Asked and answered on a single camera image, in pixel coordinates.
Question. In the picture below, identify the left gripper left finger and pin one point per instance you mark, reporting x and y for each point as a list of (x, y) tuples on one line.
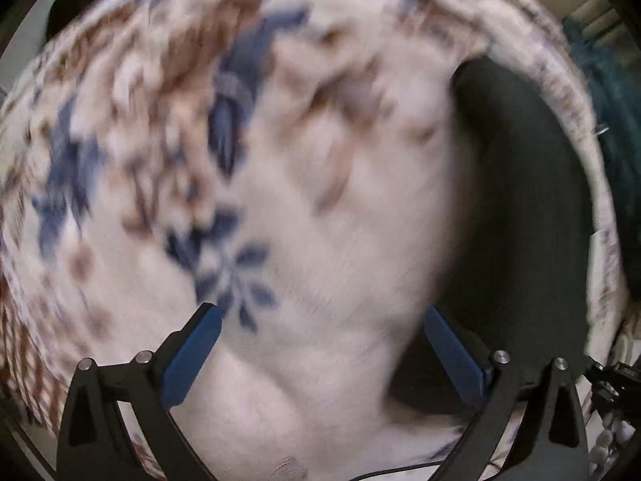
[(95, 443)]

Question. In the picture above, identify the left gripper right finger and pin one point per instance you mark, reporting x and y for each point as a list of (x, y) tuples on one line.
[(551, 441)]

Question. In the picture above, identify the black striped sweater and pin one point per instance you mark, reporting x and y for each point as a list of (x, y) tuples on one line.
[(521, 284)]

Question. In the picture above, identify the teal plush blanket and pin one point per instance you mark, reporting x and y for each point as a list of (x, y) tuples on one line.
[(616, 101)]

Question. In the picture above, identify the floral bed blanket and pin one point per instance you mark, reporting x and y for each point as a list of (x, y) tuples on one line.
[(303, 166)]

